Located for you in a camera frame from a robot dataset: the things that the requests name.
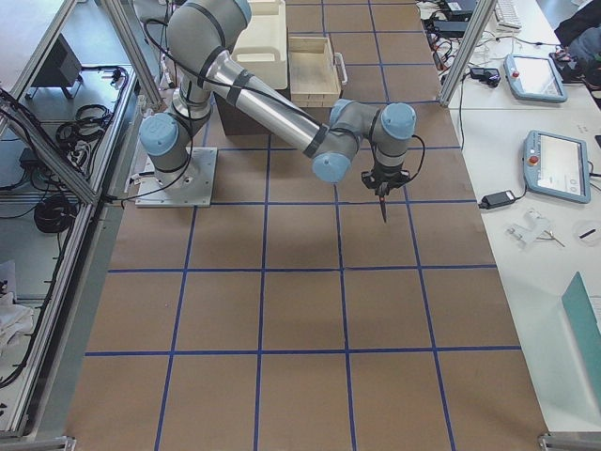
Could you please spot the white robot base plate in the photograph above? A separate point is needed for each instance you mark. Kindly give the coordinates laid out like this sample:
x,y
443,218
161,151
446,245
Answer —
x,y
194,188

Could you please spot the teal laptop lid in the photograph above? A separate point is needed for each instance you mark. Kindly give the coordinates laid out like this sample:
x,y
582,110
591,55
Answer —
x,y
578,308

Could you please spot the white crumpled cloth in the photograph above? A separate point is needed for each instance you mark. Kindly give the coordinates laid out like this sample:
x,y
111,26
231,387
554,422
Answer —
x,y
16,320

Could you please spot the blue teach pendant near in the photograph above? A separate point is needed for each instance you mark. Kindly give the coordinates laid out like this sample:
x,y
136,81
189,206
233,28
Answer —
x,y
557,166

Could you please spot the black monitor on floor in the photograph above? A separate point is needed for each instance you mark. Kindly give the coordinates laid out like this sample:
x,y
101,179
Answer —
x,y
61,69

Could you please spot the white plastic bin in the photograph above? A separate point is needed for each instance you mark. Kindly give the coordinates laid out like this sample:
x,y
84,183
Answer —
x,y
262,47

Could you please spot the aluminium frame post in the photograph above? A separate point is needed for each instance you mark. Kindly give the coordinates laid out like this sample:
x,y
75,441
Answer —
x,y
474,31

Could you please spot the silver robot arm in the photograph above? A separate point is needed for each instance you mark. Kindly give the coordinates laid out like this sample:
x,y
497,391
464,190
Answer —
x,y
200,36

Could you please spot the blue teach pendant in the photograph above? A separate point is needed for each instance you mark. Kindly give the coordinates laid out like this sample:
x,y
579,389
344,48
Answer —
x,y
557,166
534,78

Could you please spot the wooden drawer with white handle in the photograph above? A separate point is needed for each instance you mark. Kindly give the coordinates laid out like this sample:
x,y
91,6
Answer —
x,y
317,74

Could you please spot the blue teach pendant far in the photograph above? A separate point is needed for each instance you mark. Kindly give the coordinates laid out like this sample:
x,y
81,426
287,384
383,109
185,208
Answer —
x,y
534,78

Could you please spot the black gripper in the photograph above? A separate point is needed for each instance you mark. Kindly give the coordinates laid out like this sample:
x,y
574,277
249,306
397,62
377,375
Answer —
x,y
387,174

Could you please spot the white keyboard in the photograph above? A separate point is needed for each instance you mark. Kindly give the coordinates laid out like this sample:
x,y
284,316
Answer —
x,y
506,16

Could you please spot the dark brown wooden cabinet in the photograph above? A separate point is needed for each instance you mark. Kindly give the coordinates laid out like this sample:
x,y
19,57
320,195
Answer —
x,y
237,123

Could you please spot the black power adapter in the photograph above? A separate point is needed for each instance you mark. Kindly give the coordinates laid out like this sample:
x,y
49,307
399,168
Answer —
x,y
497,200

